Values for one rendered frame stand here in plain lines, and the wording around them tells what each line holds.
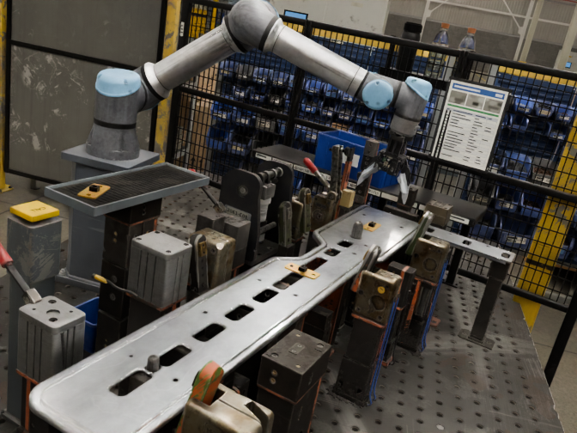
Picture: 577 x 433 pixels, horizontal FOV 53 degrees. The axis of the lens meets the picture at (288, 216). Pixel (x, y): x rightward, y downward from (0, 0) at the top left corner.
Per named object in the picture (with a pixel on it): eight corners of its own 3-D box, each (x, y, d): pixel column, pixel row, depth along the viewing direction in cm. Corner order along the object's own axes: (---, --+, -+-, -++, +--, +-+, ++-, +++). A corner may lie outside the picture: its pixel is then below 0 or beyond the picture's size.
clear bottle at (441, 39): (438, 79, 220) (452, 24, 213) (422, 75, 223) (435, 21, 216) (442, 78, 225) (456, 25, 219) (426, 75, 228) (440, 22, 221)
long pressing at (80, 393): (128, 475, 75) (129, 466, 74) (10, 399, 84) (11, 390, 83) (426, 227, 192) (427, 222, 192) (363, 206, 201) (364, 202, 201)
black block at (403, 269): (391, 373, 160) (418, 278, 151) (355, 357, 165) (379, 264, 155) (400, 361, 167) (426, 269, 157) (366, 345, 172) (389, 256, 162)
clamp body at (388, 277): (366, 414, 141) (400, 288, 130) (321, 393, 146) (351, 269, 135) (379, 396, 149) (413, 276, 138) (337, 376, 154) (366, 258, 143)
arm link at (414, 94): (404, 73, 165) (434, 82, 164) (391, 111, 169) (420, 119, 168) (404, 76, 157) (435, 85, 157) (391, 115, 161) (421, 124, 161)
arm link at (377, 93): (229, -13, 144) (403, 82, 144) (240, -10, 155) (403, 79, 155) (210, 31, 149) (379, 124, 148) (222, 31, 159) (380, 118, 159)
